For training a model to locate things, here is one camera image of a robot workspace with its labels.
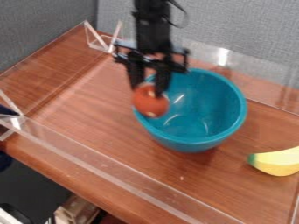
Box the yellow plush banana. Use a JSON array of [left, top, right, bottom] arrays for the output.
[[247, 146, 299, 176]]

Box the clear acrylic corner bracket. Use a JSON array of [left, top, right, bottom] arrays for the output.
[[83, 21, 123, 53]]

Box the blue plastic bowl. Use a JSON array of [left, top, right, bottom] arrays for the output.
[[134, 68, 248, 153]]

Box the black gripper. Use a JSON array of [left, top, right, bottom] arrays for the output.
[[111, 20, 191, 98]]

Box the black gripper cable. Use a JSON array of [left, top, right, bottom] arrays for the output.
[[163, 0, 191, 29]]

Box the clear acrylic back barrier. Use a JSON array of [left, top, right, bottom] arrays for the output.
[[182, 38, 299, 116]]

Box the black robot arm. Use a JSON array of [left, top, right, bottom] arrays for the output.
[[112, 0, 190, 98]]

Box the clear acrylic front barrier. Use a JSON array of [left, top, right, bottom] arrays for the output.
[[0, 90, 243, 224]]

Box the clear acrylic barrier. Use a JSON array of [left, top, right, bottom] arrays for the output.
[[182, 38, 299, 116], [0, 90, 243, 224]]

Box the red and white plush mushroom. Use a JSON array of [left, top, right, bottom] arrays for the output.
[[132, 83, 170, 118]]

